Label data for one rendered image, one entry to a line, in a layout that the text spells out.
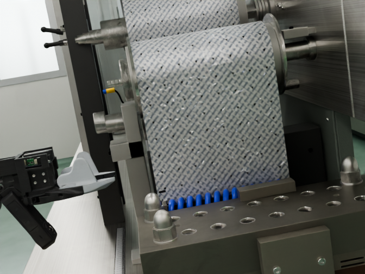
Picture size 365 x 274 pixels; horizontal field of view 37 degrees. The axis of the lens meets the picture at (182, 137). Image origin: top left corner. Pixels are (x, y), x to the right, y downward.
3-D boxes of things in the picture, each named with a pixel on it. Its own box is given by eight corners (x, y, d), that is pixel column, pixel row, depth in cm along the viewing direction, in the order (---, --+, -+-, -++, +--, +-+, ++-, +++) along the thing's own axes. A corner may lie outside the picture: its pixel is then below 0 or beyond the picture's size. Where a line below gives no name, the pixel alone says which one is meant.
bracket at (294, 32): (276, 39, 101) (275, 29, 101) (307, 34, 101) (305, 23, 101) (284, 39, 96) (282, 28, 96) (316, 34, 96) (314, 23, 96)
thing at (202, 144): (160, 210, 96) (141, 106, 92) (289, 185, 97) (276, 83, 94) (160, 211, 95) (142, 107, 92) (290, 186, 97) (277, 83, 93)
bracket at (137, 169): (130, 256, 109) (101, 106, 103) (162, 249, 110) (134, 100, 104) (130, 266, 104) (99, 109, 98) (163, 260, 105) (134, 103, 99)
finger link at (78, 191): (80, 188, 87) (27, 195, 88) (82, 197, 88) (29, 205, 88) (87, 180, 92) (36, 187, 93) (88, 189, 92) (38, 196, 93)
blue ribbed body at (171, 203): (168, 216, 95) (165, 197, 95) (287, 193, 97) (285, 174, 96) (170, 223, 92) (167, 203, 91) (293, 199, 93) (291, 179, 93)
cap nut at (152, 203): (144, 217, 90) (139, 192, 89) (165, 213, 90) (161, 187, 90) (145, 225, 87) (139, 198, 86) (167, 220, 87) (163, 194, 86)
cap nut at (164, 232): (152, 237, 81) (147, 208, 80) (177, 232, 81) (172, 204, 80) (153, 246, 77) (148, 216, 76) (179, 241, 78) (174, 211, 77)
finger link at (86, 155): (110, 147, 94) (56, 158, 92) (117, 180, 95) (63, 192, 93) (108, 144, 97) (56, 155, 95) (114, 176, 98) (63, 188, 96)
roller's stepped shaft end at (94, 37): (77, 47, 121) (74, 33, 120) (104, 43, 121) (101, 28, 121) (76, 48, 118) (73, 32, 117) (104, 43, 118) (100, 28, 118)
